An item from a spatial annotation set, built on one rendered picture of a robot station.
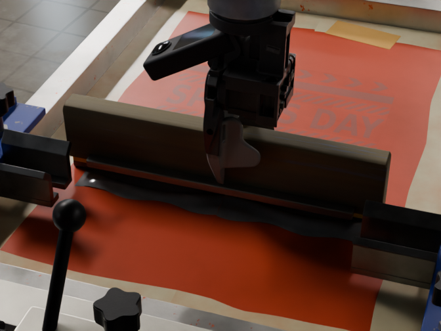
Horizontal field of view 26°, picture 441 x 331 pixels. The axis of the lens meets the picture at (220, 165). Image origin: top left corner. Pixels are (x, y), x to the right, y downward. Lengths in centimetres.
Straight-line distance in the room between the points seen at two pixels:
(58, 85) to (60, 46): 217
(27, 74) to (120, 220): 223
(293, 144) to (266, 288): 16
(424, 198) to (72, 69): 50
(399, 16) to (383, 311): 63
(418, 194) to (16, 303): 51
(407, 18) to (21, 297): 83
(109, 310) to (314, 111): 61
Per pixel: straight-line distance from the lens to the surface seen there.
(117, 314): 74
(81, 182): 116
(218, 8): 96
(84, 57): 135
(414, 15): 150
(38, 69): 333
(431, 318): 93
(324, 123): 127
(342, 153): 104
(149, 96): 132
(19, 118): 121
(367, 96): 133
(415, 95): 134
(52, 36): 353
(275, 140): 105
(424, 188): 117
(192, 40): 102
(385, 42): 147
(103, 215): 111
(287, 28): 97
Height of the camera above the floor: 165
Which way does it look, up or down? 36 degrees down
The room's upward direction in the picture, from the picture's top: straight up
